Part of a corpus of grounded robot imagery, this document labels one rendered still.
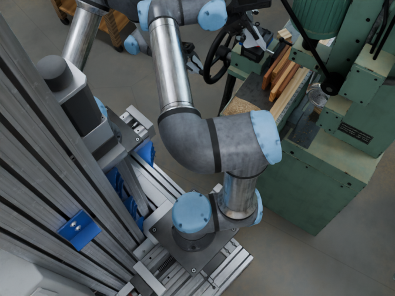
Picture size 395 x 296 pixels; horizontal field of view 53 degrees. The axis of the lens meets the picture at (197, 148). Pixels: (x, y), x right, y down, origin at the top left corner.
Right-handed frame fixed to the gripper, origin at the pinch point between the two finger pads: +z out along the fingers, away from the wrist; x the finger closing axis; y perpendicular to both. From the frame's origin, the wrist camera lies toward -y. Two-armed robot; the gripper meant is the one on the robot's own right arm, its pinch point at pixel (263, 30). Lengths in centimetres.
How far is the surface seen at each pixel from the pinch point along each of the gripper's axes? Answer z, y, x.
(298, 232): 110, 47, 42
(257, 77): 22.9, 14.9, -0.7
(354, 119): 33.9, -12.1, 24.9
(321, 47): 20.7, -11.3, 1.0
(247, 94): 19.8, 18.9, 6.5
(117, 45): 50, 120, -93
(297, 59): 19.9, -2.4, 1.6
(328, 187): 59, 10, 38
